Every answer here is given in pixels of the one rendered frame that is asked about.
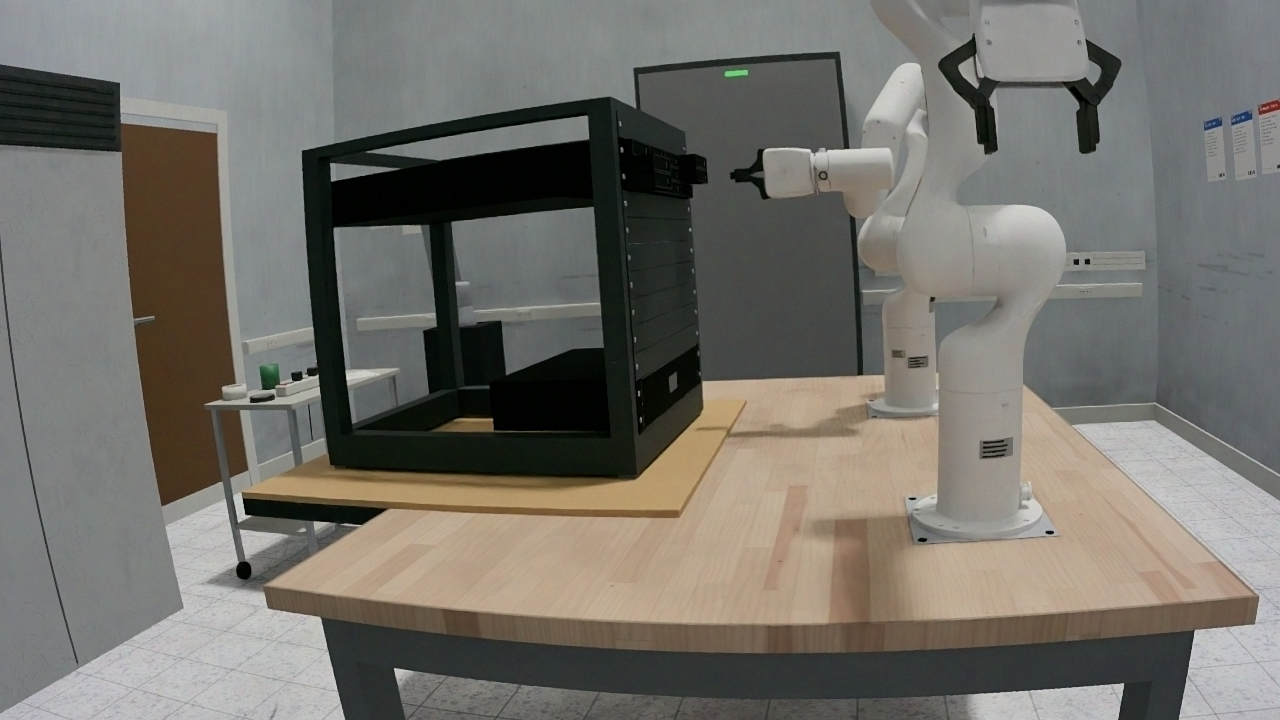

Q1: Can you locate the tan cardboard sheet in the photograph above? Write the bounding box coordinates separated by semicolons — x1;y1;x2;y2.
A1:
241;398;748;518

